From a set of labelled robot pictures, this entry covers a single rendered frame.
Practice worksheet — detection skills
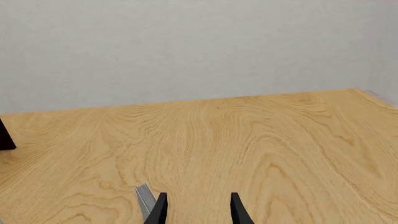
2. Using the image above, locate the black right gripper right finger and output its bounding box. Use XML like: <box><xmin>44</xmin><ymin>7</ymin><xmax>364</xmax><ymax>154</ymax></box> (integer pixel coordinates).
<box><xmin>230</xmin><ymin>192</ymin><xmax>255</xmax><ymax>224</ymax></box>

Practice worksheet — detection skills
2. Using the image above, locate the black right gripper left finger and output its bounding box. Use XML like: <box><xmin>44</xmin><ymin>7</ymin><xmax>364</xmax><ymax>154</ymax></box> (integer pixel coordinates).
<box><xmin>145</xmin><ymin>192</ymin><xmax>168</xmax><ymax>224</ymax></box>

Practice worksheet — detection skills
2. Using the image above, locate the small grey flat plate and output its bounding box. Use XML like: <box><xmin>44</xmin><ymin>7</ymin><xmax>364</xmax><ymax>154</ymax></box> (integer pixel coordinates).
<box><xmin>134</xmin><ymin>182</ymin><xmax>157</xmax><ymax>222</ymax></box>

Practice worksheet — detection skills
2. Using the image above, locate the dark desk caddy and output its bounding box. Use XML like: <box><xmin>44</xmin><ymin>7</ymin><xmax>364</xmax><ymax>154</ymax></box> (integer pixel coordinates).
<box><xmin>0</xmin><ymin>118</ymin><xmax>17</xmax><ymax>151</ymax></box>

